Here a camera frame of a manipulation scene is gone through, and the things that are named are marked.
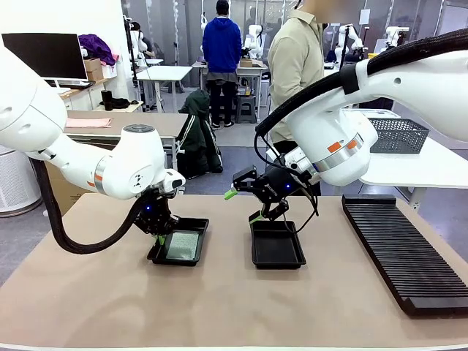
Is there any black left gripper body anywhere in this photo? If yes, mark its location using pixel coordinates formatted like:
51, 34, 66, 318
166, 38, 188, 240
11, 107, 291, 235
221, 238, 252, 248
133, 189, 180, 235

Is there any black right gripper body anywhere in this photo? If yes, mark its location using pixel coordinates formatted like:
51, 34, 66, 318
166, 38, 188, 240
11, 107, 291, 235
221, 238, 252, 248
255, 167, 306, 209

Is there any green perforated circuit board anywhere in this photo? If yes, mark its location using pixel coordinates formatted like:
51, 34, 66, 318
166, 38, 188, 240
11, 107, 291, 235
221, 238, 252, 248
163, 230, 201, 260

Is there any black plastic ESD tray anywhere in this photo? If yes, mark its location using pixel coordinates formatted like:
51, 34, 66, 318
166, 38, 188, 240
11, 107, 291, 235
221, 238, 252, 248
249, 219, 307, 270
146, 217, 210, 267

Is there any dark green hanging jacket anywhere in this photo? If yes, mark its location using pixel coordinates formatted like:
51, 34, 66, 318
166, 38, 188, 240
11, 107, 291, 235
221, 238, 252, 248
178, 90, 224, 180

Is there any grey plastic stool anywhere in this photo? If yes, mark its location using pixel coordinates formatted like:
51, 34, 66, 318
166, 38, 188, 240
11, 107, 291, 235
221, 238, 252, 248
235, 95, 258, 124

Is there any large cardboard box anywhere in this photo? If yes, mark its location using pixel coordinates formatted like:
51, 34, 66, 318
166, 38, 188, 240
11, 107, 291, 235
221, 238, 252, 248
45, 160, 94, 216

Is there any brown top side table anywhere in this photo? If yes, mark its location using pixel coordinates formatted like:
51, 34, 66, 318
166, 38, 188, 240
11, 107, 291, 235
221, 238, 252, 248
64, 110, 188, 184

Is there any cluttered background workbench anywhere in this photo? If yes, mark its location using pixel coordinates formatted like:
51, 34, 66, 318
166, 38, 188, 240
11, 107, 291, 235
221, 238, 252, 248
192, 61, 269, 121

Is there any pink folded cloth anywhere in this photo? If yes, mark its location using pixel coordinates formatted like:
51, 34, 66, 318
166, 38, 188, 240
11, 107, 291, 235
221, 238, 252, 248
64, 117, 113, 129

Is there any black cloth bundle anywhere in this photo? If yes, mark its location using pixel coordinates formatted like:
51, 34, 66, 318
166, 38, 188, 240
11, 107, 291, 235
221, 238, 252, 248
100, 89, 131, 111

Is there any person in beige shirt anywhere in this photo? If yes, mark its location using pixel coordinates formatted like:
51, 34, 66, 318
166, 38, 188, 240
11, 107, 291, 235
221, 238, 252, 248
268, 0, 326, 197

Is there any white background table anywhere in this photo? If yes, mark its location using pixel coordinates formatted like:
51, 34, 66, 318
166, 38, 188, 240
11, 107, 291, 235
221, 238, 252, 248
135, 65, 194, 114

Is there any grey mesh basket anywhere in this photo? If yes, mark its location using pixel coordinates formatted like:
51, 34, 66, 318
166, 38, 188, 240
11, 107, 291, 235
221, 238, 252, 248
367, 117, 431, 154

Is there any black slotted board rack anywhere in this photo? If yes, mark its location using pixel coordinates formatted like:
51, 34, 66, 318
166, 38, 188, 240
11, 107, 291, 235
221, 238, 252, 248
341, 194, 468, 317

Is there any person in blue hoodie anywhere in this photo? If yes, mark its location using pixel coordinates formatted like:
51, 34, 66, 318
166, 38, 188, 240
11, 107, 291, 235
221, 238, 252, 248
202, 0, 243, 129

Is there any wood top office desk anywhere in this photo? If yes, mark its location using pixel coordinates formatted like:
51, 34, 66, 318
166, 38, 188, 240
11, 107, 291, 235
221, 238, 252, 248
54, 78, 107, 110

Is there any white air purifier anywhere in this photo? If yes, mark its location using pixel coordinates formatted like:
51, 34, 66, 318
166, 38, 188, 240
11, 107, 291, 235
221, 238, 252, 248
0, 144, 43, 219

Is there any white side table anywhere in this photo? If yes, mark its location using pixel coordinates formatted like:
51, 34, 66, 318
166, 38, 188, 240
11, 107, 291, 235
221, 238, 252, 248
350, 107, 468, 211

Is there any black tripod stand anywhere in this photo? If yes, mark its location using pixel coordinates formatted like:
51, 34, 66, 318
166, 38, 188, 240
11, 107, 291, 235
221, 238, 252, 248
338, 25, 352, 70

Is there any small cardboard box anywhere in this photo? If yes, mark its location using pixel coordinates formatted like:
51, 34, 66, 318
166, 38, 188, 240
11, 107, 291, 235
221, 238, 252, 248
83, 57, 104, 82

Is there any purple cloth bundle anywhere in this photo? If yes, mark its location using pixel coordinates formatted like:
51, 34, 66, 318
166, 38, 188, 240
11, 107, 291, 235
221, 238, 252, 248
78, 34, 120, 67

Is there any black computer monitor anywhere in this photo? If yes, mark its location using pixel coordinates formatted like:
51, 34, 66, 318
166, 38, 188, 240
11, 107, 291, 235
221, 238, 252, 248
1, 32, 88, 88

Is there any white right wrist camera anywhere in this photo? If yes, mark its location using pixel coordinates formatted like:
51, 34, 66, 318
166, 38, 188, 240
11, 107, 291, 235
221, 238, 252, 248
265, 146, 322, 184

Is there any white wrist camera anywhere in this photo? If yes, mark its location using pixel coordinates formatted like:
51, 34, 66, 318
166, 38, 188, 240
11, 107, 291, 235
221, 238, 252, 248
160, 170, 186, 192
265, 146, 322, 184

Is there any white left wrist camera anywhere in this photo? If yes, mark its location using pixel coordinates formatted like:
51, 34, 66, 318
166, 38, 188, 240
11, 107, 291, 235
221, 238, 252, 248
160, 170, 186, 192

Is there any thin black camera cable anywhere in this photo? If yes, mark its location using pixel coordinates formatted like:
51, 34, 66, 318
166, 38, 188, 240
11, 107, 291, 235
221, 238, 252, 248
254, 131, 320, 235

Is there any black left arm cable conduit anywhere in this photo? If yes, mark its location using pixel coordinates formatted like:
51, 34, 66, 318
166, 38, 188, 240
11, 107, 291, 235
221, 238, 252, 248
31, 153, 154, 256

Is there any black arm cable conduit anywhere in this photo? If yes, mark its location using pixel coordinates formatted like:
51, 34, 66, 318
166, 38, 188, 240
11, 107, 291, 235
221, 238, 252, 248
254, 28, 468, 138
31, 153, 154, 256

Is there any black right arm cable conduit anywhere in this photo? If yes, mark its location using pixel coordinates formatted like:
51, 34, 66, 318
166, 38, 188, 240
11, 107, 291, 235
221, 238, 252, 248
254, 28, 468, 138

